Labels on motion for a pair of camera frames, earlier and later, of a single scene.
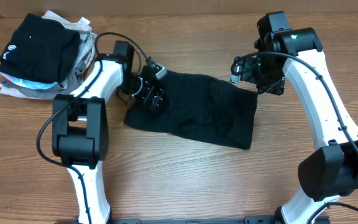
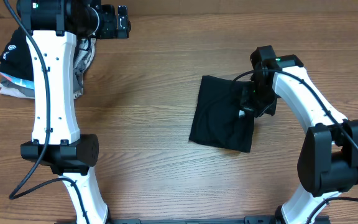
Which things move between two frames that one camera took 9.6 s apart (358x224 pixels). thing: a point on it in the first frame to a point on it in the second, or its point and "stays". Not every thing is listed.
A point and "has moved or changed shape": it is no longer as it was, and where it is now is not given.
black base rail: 253,219 stays
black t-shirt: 202,107 has moved or changed shape
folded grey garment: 73,81 stays
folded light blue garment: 29,83 stays
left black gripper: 145,97 to 110,31
